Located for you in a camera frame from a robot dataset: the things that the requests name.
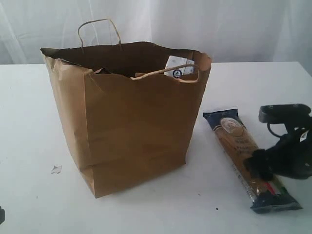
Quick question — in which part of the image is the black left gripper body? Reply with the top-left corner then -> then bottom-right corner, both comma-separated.
0,207 -> 5,221

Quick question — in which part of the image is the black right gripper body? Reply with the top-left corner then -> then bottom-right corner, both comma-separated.
259,104 -> 312,180

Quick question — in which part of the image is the spaghetti packet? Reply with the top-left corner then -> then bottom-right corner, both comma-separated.
202,107 -> 304,215

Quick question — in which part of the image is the small white milk carton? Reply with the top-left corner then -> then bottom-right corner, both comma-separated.
164,55 -> 195,78

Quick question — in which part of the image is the brown paper shopping bag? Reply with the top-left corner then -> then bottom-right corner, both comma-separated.
39,18 -> 212,198

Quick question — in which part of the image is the brown pouch with orange label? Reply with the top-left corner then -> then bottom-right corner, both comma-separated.
94,68 -> 114,74

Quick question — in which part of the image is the torn clear plastic scrap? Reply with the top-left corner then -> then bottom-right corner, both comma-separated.
51,165 -> 62,175

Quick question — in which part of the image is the white backdrop curtain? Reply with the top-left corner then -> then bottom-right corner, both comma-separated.
0,0 -> 312,70

